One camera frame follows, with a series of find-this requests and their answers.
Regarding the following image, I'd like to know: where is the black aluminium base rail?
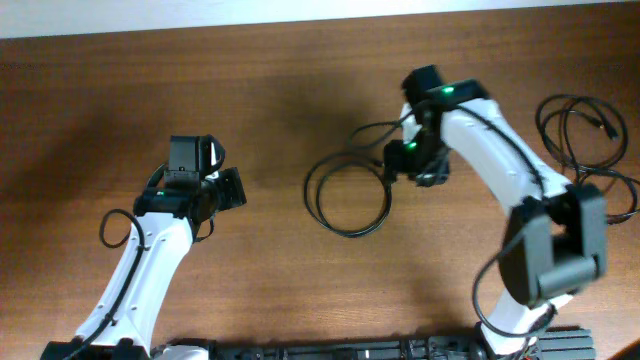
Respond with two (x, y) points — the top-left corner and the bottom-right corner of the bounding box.
(149, 327), (596, 360)

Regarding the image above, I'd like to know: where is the camera black cable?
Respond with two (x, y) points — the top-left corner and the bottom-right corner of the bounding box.
(449, 102), (559, 340)
(59, 208), (147, 360)

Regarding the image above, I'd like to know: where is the black usb cable coil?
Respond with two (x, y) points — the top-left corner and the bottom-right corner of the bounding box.
(534, 93), (630, 174)

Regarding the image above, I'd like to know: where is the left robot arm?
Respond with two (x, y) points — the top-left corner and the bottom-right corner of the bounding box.
(42, 135), (246, 359)

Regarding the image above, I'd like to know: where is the right camera black cable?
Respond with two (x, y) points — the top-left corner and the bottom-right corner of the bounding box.
(449, 102), (559, 340)

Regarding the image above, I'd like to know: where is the black thin usb cable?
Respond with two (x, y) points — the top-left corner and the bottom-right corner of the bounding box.
(559, 107), (640, 225)

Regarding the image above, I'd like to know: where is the black cable thick plug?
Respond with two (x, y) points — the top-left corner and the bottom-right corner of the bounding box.
(302, 119), (406, 238)

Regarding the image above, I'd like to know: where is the left camera black cable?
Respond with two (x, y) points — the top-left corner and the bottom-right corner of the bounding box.
(59, 208), (147, 360)

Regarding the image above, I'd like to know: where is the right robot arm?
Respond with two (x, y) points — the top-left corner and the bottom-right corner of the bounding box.
(384, 65), (607, 359)

